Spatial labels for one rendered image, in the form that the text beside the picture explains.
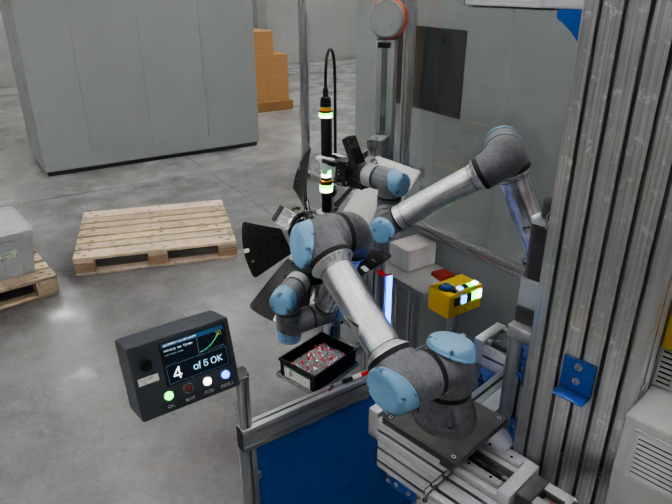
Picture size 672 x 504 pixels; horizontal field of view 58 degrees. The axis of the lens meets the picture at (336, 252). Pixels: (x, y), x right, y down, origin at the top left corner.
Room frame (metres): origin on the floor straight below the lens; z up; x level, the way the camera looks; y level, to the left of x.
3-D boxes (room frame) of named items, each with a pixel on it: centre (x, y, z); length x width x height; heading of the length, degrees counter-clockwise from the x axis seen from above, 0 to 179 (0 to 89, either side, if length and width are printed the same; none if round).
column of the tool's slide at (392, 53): (2.66, -0.21, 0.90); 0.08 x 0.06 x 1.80; 70
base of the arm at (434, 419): (1.20, -0.27, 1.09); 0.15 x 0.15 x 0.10
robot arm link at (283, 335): (1.59, 0.13, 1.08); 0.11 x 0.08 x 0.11; 124
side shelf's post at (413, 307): (2.39, -0.35, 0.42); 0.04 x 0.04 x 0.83; 35
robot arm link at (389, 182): (1.78, -0.17, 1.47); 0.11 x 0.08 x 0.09; 45
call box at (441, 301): (1.85, -0.41, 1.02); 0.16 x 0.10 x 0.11; 125
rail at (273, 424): (1.63, -0.09, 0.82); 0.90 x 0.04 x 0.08; 125
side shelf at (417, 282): (2.39, -0.35, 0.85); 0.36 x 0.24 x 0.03; 35
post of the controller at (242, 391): (1.38, 0.26, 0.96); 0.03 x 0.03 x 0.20; 35
